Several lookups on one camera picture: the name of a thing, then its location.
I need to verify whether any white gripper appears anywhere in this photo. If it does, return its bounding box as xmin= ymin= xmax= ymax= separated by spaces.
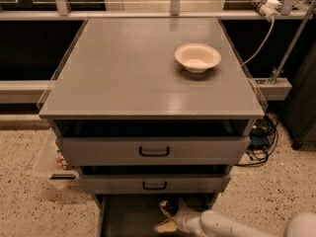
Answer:
xmin=154 ymin=198 xmax=203 ymax=235

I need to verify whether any orange soda can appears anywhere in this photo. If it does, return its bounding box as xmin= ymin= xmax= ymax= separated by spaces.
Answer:
xmin=159 ymin=200 xmax=176 ymax=220

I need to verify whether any grey bottom drawer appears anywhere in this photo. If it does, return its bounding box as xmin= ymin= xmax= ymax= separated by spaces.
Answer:
xmin=96 ymin=194 xmax=215 ymax=237

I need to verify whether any grey drawer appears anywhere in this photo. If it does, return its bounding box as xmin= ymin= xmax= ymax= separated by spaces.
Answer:
xmin=56 ymin=136 xmax=250 ymax=166
xmin=96 ymin=194 xmax=215 ymax=237
xmin=79 ymin=174 xmax=230 ymax=195

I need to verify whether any grey top drawer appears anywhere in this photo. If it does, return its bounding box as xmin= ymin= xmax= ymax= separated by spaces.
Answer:
xmin=56 ymin=136 xmax=250 ymax=166

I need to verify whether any grey middle drawer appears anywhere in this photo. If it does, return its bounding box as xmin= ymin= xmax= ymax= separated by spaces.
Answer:
xmin=79 ymin=174 xmax=230 ymax=195

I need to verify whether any grey drawer cabinet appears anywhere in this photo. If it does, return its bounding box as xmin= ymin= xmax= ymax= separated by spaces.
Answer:
xmin=39 ymin=17 xmax=266 ymax=237

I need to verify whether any clear plastic side bin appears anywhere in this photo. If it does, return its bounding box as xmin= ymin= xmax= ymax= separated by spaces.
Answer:
xmin=32 ymin=129 xmax=79 ymax=189

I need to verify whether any dark grey cabinet right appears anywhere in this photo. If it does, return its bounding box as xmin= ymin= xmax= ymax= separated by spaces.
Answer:
xmin=283 ymin=43 xmax=316 ymax=150

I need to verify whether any metal diagonal rod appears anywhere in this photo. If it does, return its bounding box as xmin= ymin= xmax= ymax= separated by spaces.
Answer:
xmin=267 ymin=0 xmax=316 ymax=85

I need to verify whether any white power strip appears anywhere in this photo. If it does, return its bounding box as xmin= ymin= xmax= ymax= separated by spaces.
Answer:
xmin=249 ymin=0 xmax=281 ymax=21

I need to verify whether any black cable bundle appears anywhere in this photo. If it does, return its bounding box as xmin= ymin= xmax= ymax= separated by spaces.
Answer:
xmin=235 ymin=113 xmax=279 ymax=168

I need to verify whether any white power cable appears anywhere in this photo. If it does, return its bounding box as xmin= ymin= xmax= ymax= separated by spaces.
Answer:
xmin=240 ymin=15 xmax=277 ymax=67

